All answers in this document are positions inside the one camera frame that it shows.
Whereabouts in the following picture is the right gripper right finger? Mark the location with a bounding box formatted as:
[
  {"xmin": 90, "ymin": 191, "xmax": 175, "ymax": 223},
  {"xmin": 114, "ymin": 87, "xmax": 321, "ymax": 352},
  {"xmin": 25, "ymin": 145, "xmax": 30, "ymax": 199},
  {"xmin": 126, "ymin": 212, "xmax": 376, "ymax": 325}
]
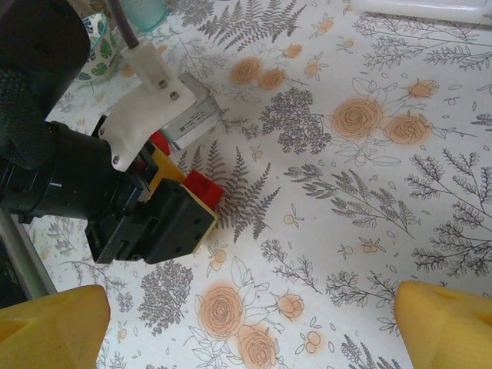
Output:
[{"xmin": 395, "ymin": 280, "xmax": 492, "ymax": 369}]

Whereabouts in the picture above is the white plastic container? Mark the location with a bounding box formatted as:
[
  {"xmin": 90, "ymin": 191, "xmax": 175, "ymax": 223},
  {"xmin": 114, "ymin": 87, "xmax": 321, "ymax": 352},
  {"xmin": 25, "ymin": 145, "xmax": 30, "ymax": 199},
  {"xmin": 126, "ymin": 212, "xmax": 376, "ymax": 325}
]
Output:
[{"xmin": 347, "ymin": 0, "xmax": 492, "ymax": 25}]

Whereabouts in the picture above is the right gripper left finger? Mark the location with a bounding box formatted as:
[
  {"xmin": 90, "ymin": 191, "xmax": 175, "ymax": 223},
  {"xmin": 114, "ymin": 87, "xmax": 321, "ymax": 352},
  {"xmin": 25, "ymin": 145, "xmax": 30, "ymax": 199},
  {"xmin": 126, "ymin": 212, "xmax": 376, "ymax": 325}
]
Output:
[{"xmin": 0, "ymin": 284, "xmax": 111, "ymax": 369}]

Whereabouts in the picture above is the aluminium front frame rail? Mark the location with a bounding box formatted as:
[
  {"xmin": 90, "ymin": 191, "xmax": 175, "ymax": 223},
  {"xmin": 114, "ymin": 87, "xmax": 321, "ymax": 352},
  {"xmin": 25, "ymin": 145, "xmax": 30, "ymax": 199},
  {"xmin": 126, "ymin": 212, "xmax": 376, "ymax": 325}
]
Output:
[{"xmin": 0, "ymin": 209, "xmax": 57, "ymax": 303}]

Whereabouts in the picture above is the leaf pattern bowl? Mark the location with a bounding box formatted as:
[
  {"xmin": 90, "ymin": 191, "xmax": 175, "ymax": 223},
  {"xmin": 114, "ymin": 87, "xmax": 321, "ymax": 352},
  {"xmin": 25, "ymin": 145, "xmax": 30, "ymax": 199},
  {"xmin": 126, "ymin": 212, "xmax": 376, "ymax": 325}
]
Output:
[{"xmin": 75, "ymin": 12, "xmax": 119, "ymax": 85}]

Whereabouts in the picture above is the teal glass cup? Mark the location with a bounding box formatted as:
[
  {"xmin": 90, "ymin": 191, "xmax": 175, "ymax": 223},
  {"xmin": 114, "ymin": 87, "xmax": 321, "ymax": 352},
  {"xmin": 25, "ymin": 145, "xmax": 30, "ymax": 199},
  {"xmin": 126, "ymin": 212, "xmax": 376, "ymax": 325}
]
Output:
[{"xmin": 125, "ymin": 0, "xmax": 167, "ymax": 32}]

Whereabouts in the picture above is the red lego brick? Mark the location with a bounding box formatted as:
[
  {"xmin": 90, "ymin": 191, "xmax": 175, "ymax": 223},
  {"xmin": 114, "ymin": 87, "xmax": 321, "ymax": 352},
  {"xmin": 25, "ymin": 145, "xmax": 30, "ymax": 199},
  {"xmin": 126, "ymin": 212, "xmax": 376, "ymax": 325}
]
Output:
[
  {"xmin": 148, "ymin": 130, "xmax": 172, "ymax": 157},
  {"xmin": 183, "ymin": 170, "xmax": 225, "ymax": 207}
]

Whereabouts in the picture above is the floral print tablecloth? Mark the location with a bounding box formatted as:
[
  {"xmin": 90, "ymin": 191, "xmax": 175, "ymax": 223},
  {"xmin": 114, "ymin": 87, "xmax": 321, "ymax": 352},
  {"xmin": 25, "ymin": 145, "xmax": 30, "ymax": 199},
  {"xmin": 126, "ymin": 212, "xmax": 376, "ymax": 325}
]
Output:
[{"xmin": 0, "ymin": 0, "xmax": 492, "ymax": 369}]

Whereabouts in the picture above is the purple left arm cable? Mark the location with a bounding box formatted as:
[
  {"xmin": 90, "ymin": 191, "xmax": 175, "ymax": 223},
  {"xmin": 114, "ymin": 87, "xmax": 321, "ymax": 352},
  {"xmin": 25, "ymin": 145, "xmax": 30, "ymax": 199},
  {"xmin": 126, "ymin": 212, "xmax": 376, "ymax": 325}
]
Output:
[{"xmin": 106, "ymin": 0, "xmax": 140, "ymax": 50}]

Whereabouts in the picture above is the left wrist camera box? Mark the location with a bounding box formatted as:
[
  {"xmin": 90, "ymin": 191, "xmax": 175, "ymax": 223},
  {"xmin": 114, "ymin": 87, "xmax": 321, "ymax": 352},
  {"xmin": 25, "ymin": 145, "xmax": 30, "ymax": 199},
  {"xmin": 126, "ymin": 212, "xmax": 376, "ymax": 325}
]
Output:
[{"xmin": 98, "ymin": 36, "xmax": 223, "ymax": 172}]

